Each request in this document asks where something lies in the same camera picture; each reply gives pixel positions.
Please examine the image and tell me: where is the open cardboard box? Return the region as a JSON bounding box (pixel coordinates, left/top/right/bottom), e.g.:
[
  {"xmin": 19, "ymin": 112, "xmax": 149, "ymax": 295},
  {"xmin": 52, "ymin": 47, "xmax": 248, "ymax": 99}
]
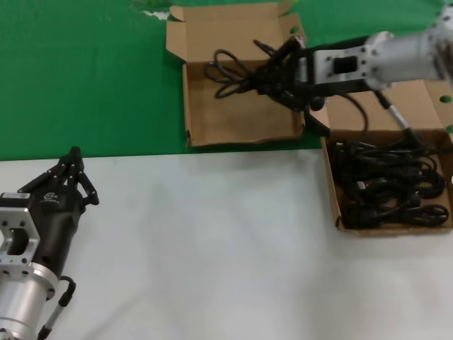
[
  {"xmin": 165, "ymin": 1, "xmax": 308, "ymax": 148},
  {"xmin": 304, "ymin": 79, "xmax": 453, "ymax": 233}
]

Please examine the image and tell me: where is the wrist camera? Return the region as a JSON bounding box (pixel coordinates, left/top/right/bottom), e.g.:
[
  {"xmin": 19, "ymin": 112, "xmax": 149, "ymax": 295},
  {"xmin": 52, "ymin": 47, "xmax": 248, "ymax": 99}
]
[
  {"xmin": 0, "ymin": 191, "xmax": 31, "ymax": 210},
  {"xmin": 297, "ymin": 56, "xmax": 316, "ymax": 85}
]

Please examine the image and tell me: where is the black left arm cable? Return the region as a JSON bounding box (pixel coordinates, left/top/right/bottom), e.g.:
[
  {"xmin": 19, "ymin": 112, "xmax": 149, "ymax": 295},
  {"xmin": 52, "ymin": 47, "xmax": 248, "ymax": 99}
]
[{"xmin": 35, "ymin": 275, "xmax": 77, "ymax": 340}]

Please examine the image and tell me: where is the green table cloth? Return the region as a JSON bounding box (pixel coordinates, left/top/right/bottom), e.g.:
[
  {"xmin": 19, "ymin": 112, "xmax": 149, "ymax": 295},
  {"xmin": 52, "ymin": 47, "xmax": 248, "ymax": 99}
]
[{"xmin": 0, "ymin": 0, "xmax": 453, "ymax": 162}]

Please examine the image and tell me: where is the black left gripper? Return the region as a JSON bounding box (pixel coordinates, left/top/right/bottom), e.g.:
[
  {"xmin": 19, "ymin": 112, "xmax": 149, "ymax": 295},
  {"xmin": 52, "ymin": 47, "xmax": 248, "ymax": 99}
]
[{"xmin": 17, "ymin": 147, "xmax": 101, "ymax": 281}]

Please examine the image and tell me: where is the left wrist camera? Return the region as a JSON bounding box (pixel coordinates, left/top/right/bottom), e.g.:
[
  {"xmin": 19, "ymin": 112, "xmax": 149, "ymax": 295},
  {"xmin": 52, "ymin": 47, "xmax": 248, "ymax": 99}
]
[{"xmin": 0, "ymin": 191, "xmax": 31, "ymax": 210}]

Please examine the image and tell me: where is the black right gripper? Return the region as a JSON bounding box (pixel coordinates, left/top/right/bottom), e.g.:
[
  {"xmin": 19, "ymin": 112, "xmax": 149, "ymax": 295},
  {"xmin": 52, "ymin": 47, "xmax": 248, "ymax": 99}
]
[{"xmin": 257, "ymin": 35, "xmax": 375, "ymax": 113}]

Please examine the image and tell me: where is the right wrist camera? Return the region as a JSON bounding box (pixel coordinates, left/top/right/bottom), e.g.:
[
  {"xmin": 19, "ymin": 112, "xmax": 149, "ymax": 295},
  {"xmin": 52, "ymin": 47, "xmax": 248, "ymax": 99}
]
[{"xmin": 297, "ymin": 56, "xmax": 316, "ymax": 85}]

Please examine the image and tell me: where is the black power cable with plug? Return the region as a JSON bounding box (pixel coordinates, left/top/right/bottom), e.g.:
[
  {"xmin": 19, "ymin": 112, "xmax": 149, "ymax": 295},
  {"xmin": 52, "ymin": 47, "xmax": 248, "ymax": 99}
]
[{"xmin": 204, "ymin": 38, "xmax": 284, "ymax": 101}]

